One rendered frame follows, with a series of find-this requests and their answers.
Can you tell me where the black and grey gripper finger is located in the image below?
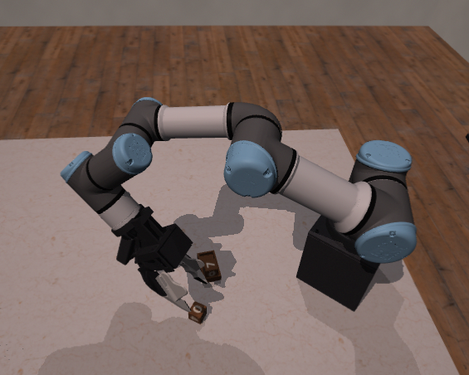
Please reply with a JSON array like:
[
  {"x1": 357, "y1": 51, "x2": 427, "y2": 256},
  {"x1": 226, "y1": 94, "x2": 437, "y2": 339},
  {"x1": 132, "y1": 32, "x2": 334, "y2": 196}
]
[
  {"x1": 138, "y1": 265, "x2": 192, "y2": 312},
  {"x1": 179, "y1": 254, "x2": 208, "y2": 284}
]

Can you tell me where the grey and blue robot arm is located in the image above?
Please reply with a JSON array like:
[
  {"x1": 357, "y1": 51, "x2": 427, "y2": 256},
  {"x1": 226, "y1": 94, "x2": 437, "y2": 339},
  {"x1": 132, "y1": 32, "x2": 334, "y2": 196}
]
[{"x1": 61, "y1": 97, "x2": 417, "y2": 263}]

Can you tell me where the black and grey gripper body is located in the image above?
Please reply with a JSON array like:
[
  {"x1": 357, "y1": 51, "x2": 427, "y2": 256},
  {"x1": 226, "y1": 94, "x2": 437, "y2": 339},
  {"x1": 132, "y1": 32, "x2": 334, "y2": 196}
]
[{"x1": 111, "y1": 204, "x2": 193, "y2": 273}]

